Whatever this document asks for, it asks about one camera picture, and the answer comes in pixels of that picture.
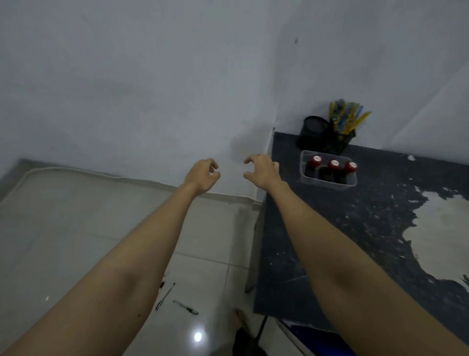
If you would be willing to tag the person's left thumb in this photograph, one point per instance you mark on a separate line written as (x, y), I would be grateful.
(216, 176)

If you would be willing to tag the person's foot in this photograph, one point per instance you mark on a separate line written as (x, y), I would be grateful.
(242, 318)

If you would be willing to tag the round black mesh cup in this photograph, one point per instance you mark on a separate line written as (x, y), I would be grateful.
(313, 132)

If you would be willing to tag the person's left hand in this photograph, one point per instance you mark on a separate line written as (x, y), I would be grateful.
(198, 178)

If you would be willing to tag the blue and white seat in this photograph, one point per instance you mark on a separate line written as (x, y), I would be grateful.
(315, 341)

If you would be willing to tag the bunch of yellow blue pens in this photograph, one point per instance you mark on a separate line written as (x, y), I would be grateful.
(348, 117)

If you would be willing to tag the person's black trouser leg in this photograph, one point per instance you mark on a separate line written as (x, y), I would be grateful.
(247, 344)

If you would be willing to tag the person's left forearm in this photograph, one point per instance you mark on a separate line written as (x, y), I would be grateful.
(110, 278)

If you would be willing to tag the black mesh pen holder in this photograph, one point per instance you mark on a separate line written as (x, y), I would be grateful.
(339, 143)

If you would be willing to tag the person's right thumb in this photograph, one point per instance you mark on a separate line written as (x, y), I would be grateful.
(250, 176)

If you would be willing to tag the person's right hand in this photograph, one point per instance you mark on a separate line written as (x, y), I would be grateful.
(265, 172)

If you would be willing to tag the black and silver pen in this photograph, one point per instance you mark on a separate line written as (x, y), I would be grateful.
(185, 308)

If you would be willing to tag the person's right forearm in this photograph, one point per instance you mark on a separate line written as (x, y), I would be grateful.
(340, 264)

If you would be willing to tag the red-capped dark bottle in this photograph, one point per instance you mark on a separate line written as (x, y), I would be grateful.
(334, 165)
(316, 160)
(350, 167)

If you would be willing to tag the clear plastic container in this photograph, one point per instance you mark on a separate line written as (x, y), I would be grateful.
(311, 181)

